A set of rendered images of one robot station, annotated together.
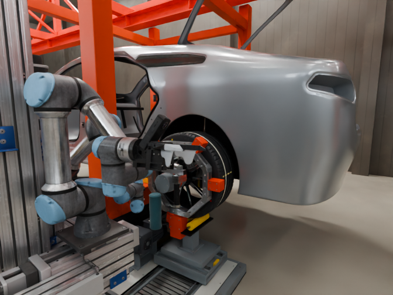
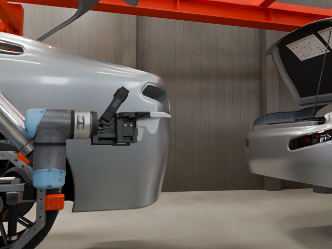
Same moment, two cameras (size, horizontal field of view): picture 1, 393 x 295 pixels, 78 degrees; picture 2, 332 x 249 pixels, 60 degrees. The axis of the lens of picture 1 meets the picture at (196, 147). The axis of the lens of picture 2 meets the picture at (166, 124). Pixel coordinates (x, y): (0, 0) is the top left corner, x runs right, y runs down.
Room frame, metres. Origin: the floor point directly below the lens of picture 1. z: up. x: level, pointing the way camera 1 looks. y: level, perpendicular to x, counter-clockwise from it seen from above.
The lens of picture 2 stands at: (0.07, 0.60, 1.17)
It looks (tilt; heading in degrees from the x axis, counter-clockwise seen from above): 3 degrees up; 313
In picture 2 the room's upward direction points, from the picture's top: straight up
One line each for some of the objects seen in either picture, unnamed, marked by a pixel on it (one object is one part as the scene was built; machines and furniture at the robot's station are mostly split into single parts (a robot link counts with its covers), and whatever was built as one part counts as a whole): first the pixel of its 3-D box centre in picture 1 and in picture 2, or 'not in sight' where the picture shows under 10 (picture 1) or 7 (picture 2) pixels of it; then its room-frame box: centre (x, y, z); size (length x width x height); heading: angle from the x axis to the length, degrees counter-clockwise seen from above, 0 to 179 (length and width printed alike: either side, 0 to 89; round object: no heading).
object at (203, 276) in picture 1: (190, 257); not in sight; (1.87, 0.05, 0.13); 0.50 x 0.36 x 0.10; 57
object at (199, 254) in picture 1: (190, 235); not in sight; (1.87, 0.05, 0.32); 0.40 x 0.30 x 0.28; 57
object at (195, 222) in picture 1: (198, 220); not in sight; (1.74, -0.02, 0.51); 0.29 x 0.06 x 0.06; 147
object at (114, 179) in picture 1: (117, 177); (49, 164); (0.79, 0.26, 1.11); 0.11 x 0.08 x 0.11; 155
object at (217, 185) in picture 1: (216, 184); (55, 202); (1.56, -0.13, 0.85); 0.09 x 0.08 x 0.07; 57
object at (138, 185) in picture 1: (134, 188); not in sight; (1.31, 0.34, 0.91); 0.11 x 0.08 x 0.11; 166
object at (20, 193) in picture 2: (179, 177); (15, 196); (1.46, 0.11, 0.93); 0.09 x 0.05 x 0.05; 147
